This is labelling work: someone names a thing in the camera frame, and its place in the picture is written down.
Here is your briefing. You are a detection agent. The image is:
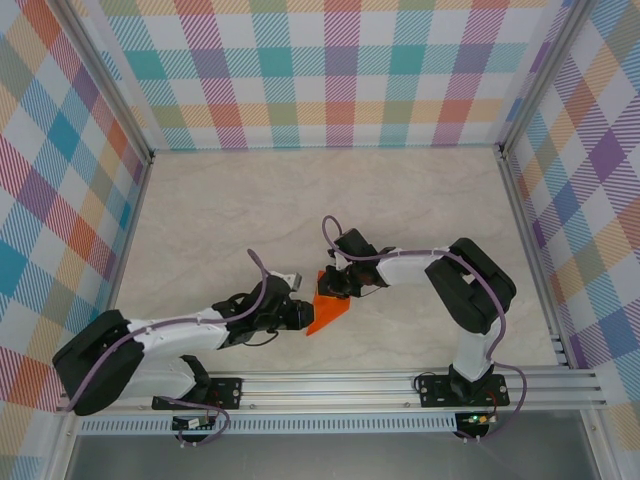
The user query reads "orange paper sheet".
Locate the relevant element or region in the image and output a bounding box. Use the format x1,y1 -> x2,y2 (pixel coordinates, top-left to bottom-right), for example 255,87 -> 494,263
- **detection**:
305,269 -> 353,338

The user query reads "small left circuit board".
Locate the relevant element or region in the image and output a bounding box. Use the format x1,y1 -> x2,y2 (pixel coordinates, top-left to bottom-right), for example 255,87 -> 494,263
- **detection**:
170,416 -> 218,433

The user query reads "thin black left gripper cable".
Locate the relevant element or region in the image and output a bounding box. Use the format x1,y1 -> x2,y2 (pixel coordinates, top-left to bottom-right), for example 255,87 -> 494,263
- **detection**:
243,328 -> 280,348

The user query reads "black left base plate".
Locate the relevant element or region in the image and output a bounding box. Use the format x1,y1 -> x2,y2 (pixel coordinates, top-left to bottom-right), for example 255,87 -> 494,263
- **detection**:
151,376 -> 244,412

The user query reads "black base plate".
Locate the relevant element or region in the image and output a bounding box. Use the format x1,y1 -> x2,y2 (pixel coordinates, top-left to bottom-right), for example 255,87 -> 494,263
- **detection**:
416,374 -> 511,409
151,376 -> 244,412

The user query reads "long aluminium mounting rail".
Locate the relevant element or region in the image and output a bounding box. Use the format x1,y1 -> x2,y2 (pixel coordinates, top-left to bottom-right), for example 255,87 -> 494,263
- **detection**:
55,366 -> 609,415

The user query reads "thin black loop cable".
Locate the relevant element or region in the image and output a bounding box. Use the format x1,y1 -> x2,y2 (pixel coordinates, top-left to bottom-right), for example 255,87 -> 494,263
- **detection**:
413,368 -> 444,394

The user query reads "slotted grey cable duct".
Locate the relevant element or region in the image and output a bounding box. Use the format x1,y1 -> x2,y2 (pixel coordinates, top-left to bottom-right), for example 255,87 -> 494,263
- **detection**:
78,414 -> 459,436

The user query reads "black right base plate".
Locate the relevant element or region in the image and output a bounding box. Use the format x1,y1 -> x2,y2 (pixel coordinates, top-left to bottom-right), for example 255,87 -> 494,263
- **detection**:
416,374 -> 511,409

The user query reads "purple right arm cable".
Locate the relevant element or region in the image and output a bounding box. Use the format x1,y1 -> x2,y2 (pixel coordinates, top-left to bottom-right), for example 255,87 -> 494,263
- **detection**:
321,215 -> 532,444

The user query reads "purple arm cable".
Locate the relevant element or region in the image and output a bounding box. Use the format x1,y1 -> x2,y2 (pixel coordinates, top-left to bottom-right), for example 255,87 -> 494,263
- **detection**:
321,215 -> 532,444
64,247 -> 274,448

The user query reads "aluminium side rail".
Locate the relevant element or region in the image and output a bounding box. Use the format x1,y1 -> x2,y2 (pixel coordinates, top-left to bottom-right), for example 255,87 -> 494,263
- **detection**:
86,154 -> 154,377
496,149 -> 572,370

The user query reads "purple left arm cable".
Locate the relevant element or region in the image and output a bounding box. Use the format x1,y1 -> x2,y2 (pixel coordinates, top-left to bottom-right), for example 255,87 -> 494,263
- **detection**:
64,247 -> 274,448

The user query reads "aluminium frame post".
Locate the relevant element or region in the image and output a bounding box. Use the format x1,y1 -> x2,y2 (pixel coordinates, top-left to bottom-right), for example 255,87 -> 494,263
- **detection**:
51,0 -> 156,167
494,0 -> 599,162

